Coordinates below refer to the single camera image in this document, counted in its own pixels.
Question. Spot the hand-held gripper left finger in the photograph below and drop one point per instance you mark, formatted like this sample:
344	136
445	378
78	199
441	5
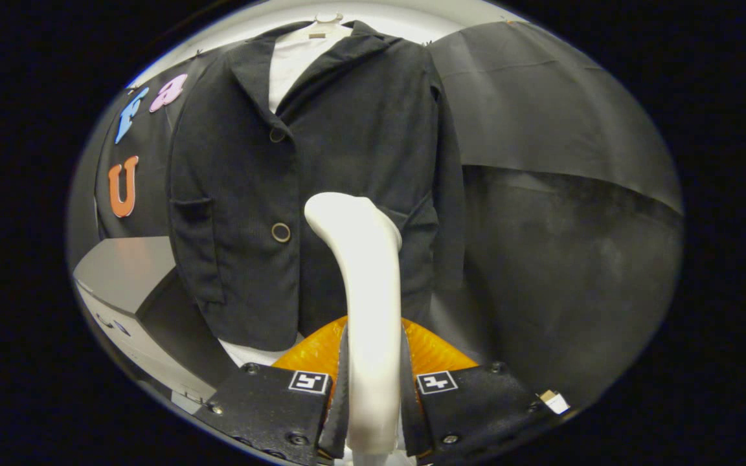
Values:
342	414

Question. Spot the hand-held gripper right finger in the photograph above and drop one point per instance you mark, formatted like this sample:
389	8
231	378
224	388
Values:
408	414

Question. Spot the white garment steamer head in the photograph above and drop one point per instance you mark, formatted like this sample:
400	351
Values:
373	291

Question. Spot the black jacket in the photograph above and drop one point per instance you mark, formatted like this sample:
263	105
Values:
347	129

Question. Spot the cardboard box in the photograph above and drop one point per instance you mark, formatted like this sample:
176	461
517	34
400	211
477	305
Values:
554	401

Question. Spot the black backdrop cloth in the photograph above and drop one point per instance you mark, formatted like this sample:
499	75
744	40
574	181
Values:
574	259

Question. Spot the grey cabinet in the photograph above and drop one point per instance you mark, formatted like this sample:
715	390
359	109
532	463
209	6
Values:
120	265

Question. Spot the white mannequin torso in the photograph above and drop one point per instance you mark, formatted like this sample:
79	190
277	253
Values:
295	65

